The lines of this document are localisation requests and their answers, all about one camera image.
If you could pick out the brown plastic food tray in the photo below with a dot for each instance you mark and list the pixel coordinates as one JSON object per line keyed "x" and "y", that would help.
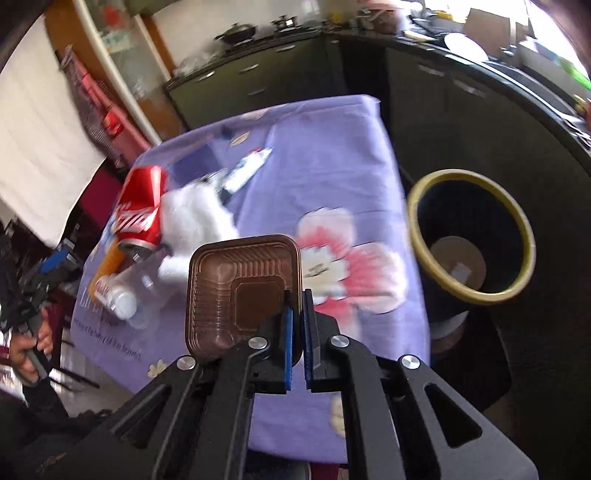
{"x": 231, "y": 277}

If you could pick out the cardboard box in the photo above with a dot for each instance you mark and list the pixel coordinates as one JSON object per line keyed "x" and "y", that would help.
{"x": 494, "y": 25}

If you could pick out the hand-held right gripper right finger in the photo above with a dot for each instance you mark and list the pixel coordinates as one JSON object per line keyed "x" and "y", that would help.
{"x": 308, "y": 344}

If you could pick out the purple floral tablecloth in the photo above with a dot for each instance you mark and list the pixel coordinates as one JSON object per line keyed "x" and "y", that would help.
{"x": 323, "y": 161}

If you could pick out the yellow-rimmed dark blue bin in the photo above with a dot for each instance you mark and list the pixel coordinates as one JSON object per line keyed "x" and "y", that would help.
{"x": 461, "y": 217}

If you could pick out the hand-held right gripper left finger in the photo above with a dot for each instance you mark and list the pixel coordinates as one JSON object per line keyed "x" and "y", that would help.
{"x": 288, "y": 344}

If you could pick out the small steel pot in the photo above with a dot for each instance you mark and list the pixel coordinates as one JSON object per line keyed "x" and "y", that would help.
{"x": 285, "y": 22}

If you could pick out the person's left hand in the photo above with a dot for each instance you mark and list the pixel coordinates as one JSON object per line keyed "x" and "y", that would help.
{"x": 18, "y": 353}

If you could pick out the red soda can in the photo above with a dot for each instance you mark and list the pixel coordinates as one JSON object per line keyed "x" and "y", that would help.
{"x": 138, "y": 203}

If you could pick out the person's left forearm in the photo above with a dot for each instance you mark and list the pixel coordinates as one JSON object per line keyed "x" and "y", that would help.
{"x": 37, "y": 408}

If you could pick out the black stool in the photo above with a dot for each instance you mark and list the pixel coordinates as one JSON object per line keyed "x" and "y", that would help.
{"x": 485, "y": 369}

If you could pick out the red plaid bag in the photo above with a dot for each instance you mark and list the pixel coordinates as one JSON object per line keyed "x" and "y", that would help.
{"x": 99, "y": 115}

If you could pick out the white paper towel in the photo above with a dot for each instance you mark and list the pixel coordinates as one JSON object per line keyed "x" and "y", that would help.
{"x": 194, "y": 217}

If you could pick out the clear plastic bottle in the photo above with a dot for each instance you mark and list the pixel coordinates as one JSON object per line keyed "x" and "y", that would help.
{"x": 115, "y": 297}

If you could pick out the white plate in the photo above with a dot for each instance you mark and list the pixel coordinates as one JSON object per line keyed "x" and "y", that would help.
{"x": 465, "y": 46}

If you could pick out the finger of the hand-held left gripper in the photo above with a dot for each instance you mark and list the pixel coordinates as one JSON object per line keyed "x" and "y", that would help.
{"x": 64, "y": 264}
{"x": 39, "y": 279}

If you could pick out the green stove base cabinet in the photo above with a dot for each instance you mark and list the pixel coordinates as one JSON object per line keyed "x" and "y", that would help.
{"x": 249, "y": 78}

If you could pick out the wooden framed glass door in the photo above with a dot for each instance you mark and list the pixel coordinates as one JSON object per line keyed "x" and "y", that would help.
{"x": 124, "y": 50}

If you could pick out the white toothpaste tube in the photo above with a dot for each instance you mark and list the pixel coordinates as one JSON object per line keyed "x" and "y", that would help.
{"x": 244, "y": 170}

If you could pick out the black wok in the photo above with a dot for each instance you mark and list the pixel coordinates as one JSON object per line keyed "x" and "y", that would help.
{"x": 238, "y": 32}

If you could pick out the green sink base cabinet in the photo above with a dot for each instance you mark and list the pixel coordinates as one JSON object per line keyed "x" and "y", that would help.
{"x": 461, "y": 120}

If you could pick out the white hanging cloth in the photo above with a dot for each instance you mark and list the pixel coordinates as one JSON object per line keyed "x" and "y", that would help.
{"x": 41, "y": 129}

